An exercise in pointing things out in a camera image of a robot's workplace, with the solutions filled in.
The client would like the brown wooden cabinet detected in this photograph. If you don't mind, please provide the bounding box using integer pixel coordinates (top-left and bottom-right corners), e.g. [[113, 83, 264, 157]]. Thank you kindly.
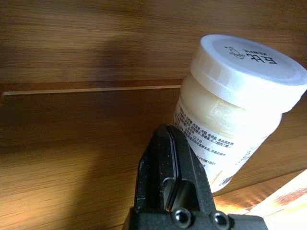
[[0, 0, 307, 230]]

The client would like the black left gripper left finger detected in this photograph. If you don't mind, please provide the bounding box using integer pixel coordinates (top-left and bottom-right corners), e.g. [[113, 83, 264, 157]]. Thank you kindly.
[[133, 123, 179, 212]]

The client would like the white lidded jar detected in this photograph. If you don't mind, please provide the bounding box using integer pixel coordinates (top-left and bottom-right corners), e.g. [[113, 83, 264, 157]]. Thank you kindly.
[[172, 34, 307, 194]]

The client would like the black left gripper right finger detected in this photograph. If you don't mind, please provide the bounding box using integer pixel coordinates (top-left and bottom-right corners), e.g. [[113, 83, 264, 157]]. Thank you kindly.
[[167, 126, 216, 214]]

